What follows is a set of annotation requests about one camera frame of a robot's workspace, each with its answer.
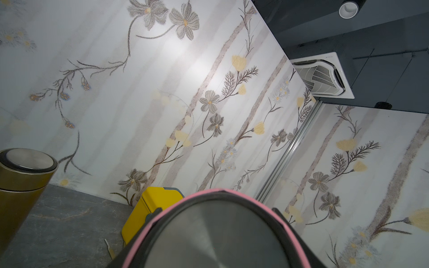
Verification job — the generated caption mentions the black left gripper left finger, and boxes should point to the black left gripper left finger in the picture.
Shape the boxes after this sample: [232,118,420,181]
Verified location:
[107,208,163,268]

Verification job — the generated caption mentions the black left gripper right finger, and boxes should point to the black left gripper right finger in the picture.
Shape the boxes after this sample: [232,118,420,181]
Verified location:
[272,208,326,268]

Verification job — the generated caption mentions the pink thermos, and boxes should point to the pink thermos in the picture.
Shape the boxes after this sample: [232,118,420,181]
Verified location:
[132,189,310,268]

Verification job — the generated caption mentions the gold thermos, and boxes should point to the gold thermos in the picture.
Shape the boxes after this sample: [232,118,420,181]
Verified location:
[1,148,59,254]

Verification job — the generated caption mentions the small scissors beside box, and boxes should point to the small scissors beside box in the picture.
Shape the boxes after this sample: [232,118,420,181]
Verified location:
[104,239,116,260]

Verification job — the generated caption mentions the yellow storage box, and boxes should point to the yellow storage box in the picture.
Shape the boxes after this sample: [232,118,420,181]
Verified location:
[121,187,184,245]

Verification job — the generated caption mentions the white ceiling air vent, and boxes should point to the white ceiling air vent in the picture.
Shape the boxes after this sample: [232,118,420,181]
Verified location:
[291,52,355,99]

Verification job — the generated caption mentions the white ceiling spotlight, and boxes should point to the white ceiling spotlight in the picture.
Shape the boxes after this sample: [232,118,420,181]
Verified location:
[339,0,366,20]

